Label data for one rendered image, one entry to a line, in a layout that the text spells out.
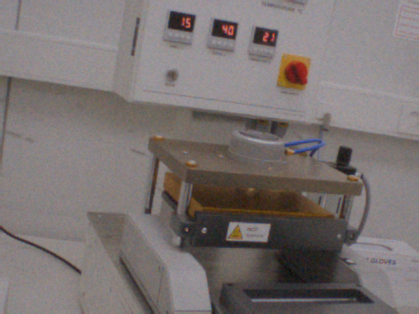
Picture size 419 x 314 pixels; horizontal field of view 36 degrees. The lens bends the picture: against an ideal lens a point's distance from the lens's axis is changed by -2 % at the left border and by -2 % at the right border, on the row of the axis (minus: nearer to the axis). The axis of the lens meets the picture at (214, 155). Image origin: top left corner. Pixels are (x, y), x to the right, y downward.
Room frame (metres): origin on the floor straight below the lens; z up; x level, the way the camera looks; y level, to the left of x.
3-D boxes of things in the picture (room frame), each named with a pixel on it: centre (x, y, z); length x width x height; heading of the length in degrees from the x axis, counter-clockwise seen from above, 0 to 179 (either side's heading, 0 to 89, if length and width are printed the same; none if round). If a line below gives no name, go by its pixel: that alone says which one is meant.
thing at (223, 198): (0.93, -0.07, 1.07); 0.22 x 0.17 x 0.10; 113
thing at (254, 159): (0.97, -0.06, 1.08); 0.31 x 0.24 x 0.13; 113
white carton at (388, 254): (1.43, -0.39, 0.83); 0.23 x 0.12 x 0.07; 103
